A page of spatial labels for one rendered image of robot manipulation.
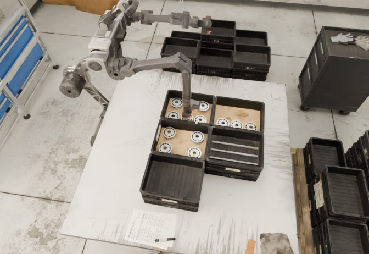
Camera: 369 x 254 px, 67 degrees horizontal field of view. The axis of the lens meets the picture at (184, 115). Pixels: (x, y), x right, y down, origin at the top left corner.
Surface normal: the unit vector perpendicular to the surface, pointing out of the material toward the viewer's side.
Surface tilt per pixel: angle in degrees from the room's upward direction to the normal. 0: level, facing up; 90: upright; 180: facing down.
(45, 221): 0
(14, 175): 0
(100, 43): 0
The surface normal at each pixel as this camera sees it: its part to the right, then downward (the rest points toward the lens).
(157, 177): 0.00, -0.58
